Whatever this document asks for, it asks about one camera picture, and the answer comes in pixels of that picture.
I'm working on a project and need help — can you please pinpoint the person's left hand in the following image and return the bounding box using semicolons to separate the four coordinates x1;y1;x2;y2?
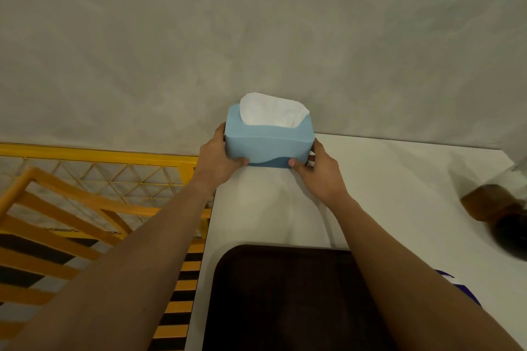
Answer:
194;123;250;189

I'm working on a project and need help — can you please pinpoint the person's right hand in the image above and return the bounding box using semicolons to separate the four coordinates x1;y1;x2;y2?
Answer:
288;138;351;207

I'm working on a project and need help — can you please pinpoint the blue tissue box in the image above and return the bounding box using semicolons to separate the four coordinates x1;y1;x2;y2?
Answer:
224;103;315;169

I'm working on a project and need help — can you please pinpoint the person's left forearm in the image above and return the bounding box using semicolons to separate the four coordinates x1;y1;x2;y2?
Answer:
0;179;217;351

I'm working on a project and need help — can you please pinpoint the person's right forearm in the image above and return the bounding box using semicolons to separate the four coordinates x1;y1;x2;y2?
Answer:
329;194;525;351

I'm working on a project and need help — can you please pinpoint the white tissue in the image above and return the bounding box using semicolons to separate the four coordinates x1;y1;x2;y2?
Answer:
240;92;310;129

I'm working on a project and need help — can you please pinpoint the yellow mesh fence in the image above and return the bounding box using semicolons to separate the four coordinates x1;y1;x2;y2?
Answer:
0;142;217;236

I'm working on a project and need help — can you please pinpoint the dark brown tray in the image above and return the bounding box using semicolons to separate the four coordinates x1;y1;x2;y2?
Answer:
202;245;398;351

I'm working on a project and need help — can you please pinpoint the purple white cloth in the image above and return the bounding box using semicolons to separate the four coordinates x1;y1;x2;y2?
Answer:
435;270;482;307

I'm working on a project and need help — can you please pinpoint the brown glass bottle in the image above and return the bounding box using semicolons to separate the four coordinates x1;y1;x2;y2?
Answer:
460;162;527;263

